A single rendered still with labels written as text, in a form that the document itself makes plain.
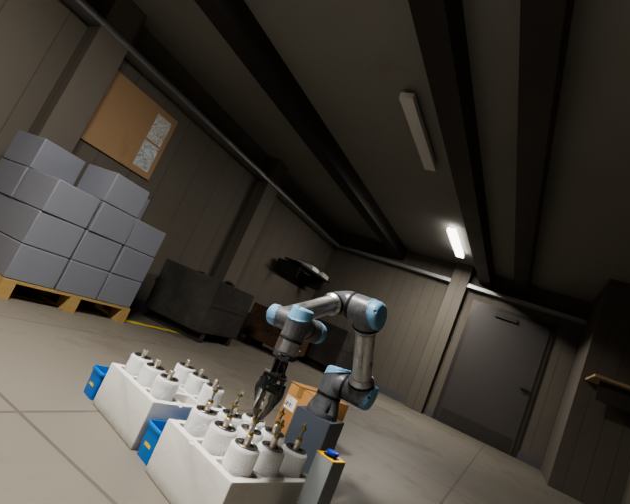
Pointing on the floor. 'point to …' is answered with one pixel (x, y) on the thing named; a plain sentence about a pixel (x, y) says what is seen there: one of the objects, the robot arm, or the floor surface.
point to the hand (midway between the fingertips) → (259, 414)
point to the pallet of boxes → (63, 230)
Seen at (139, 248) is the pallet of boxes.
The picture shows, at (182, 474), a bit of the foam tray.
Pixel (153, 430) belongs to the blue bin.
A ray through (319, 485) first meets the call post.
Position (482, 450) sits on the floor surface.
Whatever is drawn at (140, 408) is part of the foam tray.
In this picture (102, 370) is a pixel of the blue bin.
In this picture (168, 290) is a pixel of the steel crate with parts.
